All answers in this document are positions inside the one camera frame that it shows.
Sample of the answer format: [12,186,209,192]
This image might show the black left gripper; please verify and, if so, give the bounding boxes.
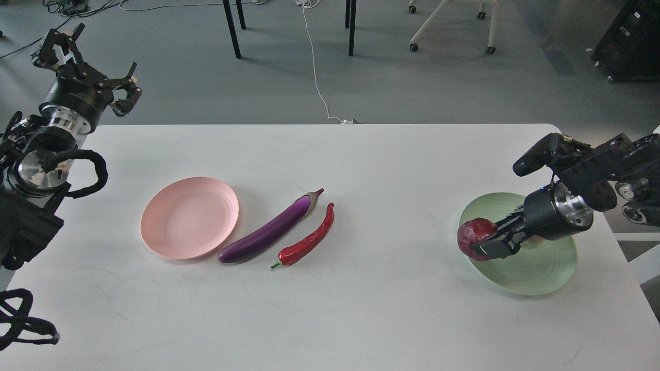
[31,23,142,133]

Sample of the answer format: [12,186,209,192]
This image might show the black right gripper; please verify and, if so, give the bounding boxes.
[472,183,593,259]

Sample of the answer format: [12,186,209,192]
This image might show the red pomegranate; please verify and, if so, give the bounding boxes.
[457,217,498,261]

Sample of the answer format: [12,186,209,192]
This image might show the red chili pepper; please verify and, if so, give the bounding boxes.
[270,203,335,269]

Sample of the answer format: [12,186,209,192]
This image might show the purple eggplant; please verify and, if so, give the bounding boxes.
[217,188,324,264]

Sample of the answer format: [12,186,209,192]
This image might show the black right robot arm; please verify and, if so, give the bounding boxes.
[457,133,659,261]

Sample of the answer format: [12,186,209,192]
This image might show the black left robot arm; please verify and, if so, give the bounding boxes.
[1,23,142,277]

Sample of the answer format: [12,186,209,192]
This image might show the green plate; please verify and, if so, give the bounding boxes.
[459,192,578,296]

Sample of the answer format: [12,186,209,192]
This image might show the pink plate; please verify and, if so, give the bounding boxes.
[140,177,240,259]

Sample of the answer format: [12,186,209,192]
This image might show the black equipment case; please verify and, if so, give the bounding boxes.
[591,1,659,82]

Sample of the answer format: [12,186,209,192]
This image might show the white rolling chair base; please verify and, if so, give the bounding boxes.
[409,0,500,55]

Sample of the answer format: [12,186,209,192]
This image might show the black table legs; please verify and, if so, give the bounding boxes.
[221,1,357,59]

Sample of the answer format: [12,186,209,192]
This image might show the black floor cables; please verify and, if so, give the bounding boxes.
[0,0,124,60]

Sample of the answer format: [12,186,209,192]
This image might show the white floor cable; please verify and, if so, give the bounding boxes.
[296,0,356,125]

